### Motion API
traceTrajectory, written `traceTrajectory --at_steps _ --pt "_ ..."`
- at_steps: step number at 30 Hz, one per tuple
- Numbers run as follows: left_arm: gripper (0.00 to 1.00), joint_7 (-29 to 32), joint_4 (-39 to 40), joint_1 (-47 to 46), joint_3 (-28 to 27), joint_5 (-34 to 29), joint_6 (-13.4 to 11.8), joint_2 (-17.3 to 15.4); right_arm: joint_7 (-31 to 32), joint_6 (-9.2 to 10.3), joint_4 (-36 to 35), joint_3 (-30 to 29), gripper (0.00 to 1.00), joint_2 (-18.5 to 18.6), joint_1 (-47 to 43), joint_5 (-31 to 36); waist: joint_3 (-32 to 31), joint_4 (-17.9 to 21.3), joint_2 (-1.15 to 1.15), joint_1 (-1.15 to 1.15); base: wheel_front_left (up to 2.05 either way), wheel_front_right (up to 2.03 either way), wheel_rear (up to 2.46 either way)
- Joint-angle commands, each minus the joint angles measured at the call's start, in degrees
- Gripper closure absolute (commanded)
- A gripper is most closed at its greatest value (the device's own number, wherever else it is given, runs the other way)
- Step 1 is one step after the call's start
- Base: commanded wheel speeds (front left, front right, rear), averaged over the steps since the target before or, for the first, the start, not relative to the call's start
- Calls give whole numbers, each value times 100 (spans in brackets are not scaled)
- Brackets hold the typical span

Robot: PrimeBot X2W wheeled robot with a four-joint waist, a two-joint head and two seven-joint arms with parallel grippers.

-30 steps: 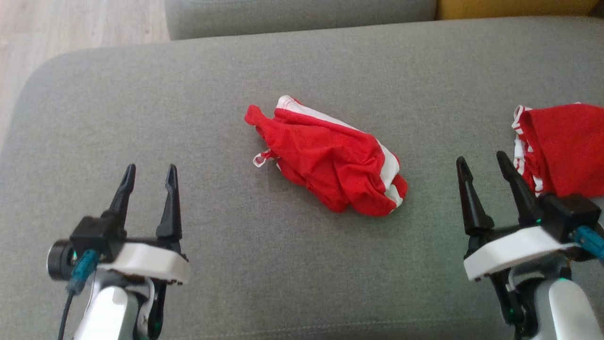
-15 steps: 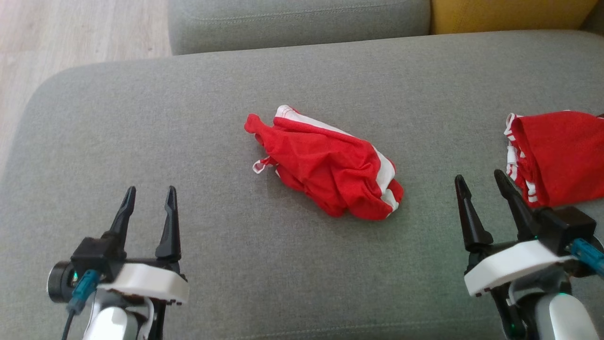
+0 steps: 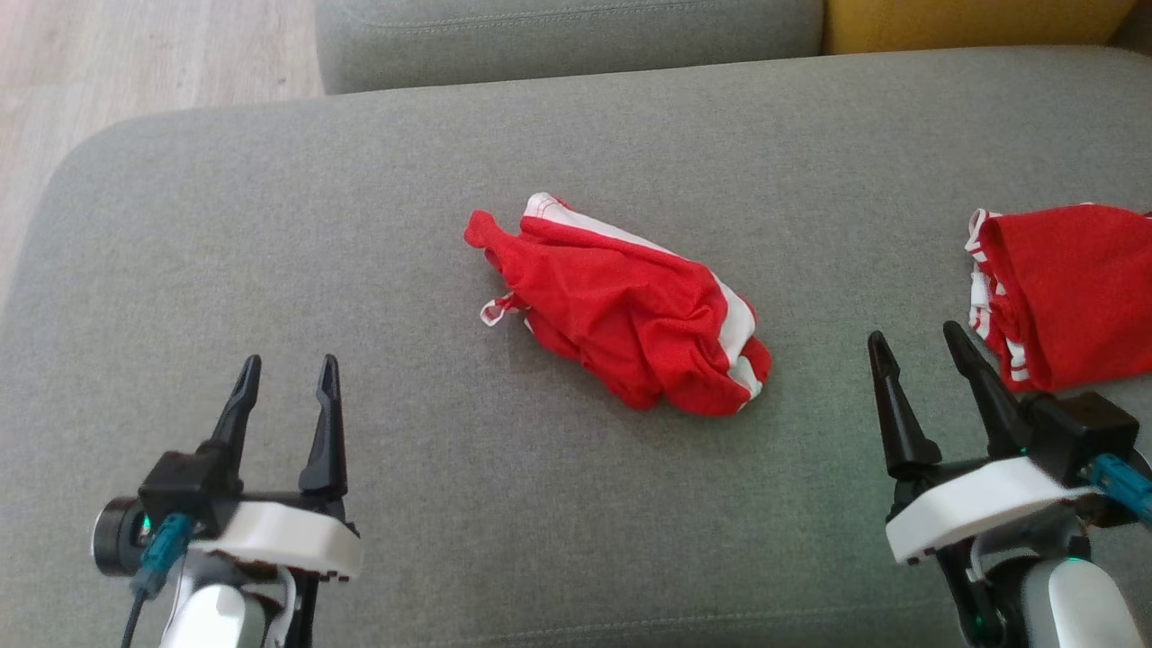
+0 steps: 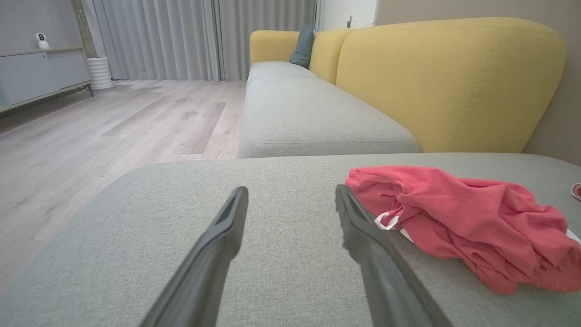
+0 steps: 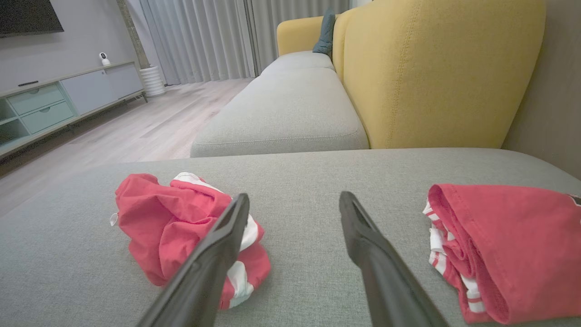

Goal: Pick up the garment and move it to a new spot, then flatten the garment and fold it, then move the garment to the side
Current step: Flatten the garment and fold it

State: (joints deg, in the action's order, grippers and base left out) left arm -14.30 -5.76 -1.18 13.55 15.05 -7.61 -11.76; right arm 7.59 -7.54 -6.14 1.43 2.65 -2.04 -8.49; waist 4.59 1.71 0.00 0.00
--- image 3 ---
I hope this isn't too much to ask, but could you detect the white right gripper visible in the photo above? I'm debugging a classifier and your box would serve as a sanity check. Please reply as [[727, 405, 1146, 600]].
[[868, 321, 1094, 566]]

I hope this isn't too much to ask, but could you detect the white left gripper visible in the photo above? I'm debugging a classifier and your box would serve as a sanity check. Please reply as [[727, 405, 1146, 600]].
[[184, 355, 364, 581]]

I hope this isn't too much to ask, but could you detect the red garment with white stripes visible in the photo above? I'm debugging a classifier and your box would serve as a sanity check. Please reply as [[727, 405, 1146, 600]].
[[965, 203, 1152, 394], [464, 193, 773, 418]]

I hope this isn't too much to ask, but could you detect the grey sofa seat cushion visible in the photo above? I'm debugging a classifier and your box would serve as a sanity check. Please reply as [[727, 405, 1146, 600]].
[[0, 45, 1152, 648]]

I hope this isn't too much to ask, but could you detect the yellow cushion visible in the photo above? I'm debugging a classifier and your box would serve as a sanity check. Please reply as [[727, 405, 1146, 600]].
[[823, 0, 1140, 56]]

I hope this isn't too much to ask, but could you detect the grey sofa back cushion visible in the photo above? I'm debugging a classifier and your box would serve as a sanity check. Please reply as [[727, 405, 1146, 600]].
[[315, 0, 826, 96]]

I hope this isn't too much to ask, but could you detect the black left cable teal plug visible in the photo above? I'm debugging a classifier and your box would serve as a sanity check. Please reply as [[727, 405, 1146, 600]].
[[121, 513, 195, 648]]

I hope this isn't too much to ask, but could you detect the black cable teal plug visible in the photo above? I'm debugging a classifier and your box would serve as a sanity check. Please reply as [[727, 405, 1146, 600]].
[[121, 513, 195, 648], [1084, 453, 1152, 528]]

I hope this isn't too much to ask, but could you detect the black right cable teal plug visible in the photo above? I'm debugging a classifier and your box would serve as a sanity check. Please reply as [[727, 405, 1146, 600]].
[[1084, 453, 1152, 528]]

